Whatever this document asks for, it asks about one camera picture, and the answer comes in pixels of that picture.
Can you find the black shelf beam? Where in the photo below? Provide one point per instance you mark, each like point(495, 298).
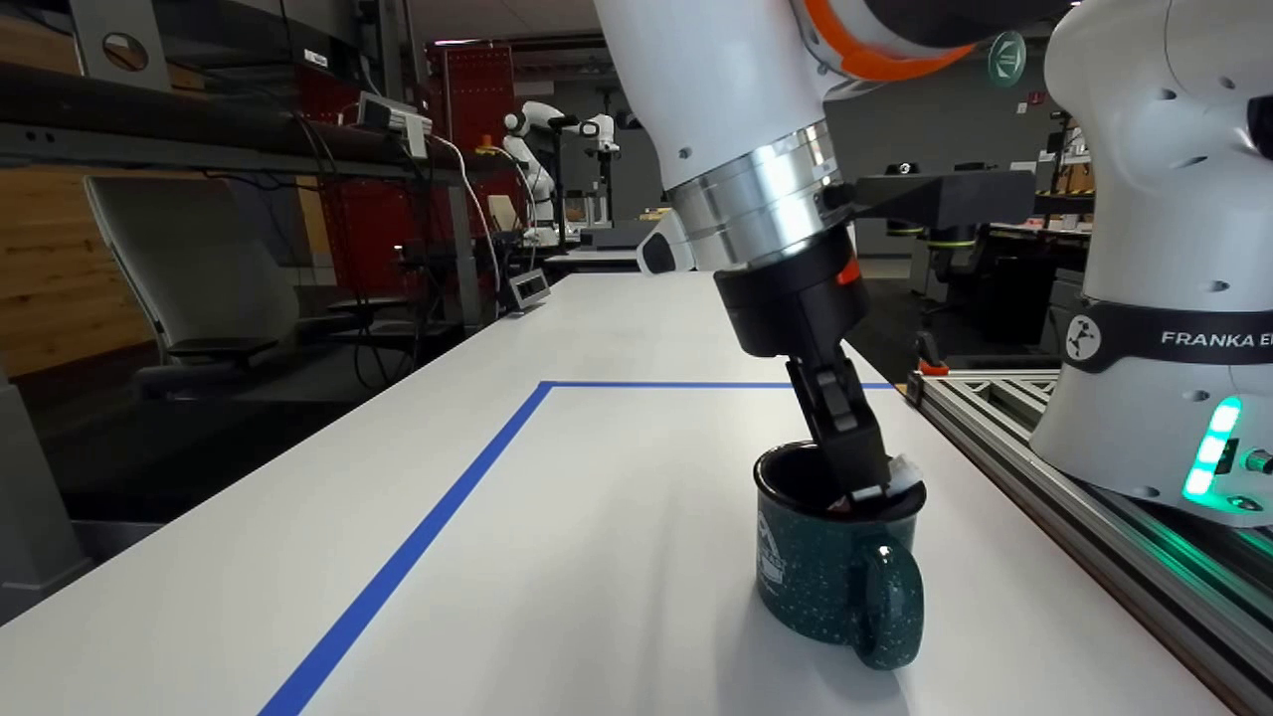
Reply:
point(161, 124)

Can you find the white camera on shelf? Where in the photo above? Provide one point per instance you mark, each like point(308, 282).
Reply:
point(399, 124)

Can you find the aluminium rail base frame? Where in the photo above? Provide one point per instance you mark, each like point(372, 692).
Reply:
point(1129, 570)

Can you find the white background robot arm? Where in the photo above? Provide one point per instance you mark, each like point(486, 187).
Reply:
point(539, 173)

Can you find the small white label stand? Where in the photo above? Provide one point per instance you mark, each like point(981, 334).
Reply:
point(527, 287)

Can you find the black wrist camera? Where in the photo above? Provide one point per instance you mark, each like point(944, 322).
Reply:
point(967, 199)

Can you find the grey office chair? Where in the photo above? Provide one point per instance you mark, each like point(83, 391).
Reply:
point(200, 265)

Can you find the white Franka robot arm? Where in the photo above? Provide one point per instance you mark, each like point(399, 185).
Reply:
point(719, 92)

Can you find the dark green speckled mug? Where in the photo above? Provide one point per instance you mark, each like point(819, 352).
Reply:
point(822, 583)

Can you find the red cabinet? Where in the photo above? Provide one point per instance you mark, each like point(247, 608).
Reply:
point(465, 159)

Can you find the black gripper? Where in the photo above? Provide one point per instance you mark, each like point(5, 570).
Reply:
point(795, 305)

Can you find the blue tape line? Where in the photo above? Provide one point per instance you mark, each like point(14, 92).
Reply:
point(399, 570)

